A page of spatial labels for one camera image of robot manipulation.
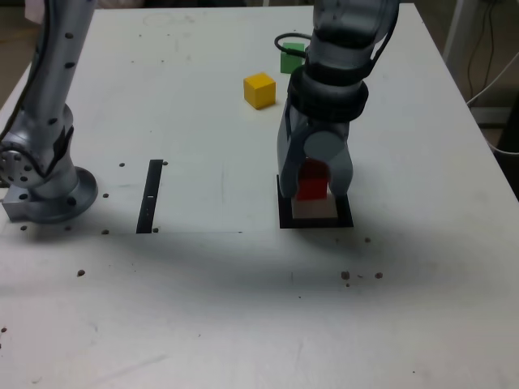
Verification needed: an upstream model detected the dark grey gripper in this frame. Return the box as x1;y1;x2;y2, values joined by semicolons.
276;103;354;199

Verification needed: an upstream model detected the red cube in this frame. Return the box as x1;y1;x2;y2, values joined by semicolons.
295;159;329;201

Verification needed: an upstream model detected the yellow cube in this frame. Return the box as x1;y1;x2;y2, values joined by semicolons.
243;72;277;111

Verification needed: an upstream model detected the green cube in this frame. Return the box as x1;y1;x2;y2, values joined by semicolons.
280;41;306;75

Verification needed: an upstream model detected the black tape square outline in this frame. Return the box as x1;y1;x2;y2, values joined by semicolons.
276;173;354;230

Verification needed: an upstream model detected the black tape strip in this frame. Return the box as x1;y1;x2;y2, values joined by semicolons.
135;159;165;235

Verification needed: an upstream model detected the grey power strip box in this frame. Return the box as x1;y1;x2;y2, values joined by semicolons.
469;105;513;128

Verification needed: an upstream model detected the pale pink cloth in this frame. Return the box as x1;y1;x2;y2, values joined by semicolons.
24;0;53;24

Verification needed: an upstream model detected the black camera cable loop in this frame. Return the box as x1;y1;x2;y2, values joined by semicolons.
273;32;312;58

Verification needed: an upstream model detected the thin black cable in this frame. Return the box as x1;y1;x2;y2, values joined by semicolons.
467;0;496;99

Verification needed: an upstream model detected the white table leg post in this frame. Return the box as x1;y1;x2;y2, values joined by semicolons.
441;0;468;69

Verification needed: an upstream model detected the white cable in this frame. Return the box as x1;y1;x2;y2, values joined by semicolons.
465;51;519;156

